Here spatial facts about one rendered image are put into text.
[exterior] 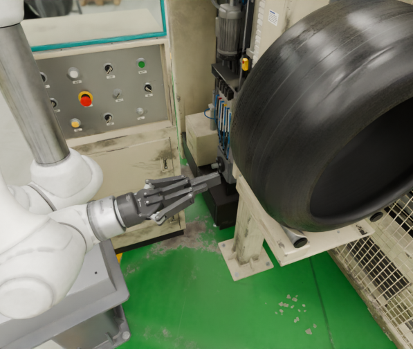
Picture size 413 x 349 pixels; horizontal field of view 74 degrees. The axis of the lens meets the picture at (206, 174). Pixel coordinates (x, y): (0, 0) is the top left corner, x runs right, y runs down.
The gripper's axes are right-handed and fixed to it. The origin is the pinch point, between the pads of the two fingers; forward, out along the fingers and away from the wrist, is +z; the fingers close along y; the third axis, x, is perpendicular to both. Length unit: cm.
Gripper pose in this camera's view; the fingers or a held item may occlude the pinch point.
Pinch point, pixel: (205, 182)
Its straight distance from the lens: 64.6
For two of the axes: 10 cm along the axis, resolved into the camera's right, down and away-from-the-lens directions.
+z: 9.3, -3.3, 1.3
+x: 1.3, 6.6, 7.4
